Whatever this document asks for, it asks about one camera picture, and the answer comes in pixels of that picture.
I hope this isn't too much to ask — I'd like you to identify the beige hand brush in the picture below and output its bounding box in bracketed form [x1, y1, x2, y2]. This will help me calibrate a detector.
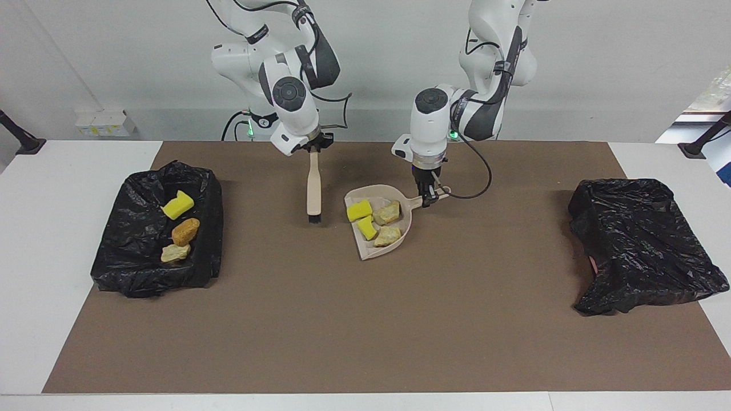
[307, 150, 323, 225]

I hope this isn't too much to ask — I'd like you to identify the pale crumbly bread chunk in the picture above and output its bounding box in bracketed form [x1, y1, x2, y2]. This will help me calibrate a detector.
[373, 200, 402, 227]
[373, 226, 404, 248]

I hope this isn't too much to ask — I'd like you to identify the beige plastic dustpan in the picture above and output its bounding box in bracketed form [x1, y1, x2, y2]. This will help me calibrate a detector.
[344, 183, 452, 262]

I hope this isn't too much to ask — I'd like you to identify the brown bread roll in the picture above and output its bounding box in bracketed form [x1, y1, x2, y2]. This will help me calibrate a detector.
[172, 217, 202, 247]

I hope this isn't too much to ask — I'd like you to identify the striped croissant piece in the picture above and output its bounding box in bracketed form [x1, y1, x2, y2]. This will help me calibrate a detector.
[160, 244, 192, 264]

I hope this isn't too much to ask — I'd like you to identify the black bag trash bin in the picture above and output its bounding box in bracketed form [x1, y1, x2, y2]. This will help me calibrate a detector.
[90, 160, 224, 299]

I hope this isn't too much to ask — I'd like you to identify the empty black bag bin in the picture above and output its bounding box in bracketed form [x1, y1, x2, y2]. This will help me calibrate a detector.
[568, 178, 731, 316]

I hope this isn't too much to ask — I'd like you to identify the brown table mat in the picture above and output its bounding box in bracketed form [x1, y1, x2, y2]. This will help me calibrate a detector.
[43, 141, 731, 394]

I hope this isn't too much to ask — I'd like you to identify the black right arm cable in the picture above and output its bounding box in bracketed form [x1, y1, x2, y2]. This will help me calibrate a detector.
[206, 0, 352, 131]

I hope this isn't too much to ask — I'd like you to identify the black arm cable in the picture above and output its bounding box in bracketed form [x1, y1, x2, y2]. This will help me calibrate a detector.
[434, 26, 529, 200]
[206, 0, 352, 131]

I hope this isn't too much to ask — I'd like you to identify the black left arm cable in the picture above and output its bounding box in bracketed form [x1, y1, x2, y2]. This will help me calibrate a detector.
[434, 26, 529, 200]

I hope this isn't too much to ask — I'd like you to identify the black base cable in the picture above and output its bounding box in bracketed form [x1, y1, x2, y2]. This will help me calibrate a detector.
[221, 110, 252, 142]

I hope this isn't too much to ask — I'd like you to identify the white wall socket box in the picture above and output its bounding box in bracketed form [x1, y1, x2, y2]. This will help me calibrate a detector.
[75, 109, 137, 138]

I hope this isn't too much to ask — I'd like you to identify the black clamp mount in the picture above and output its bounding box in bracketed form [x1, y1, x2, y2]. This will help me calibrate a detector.
[0, 108, 47, 156]
[677, 111, 731, 160]

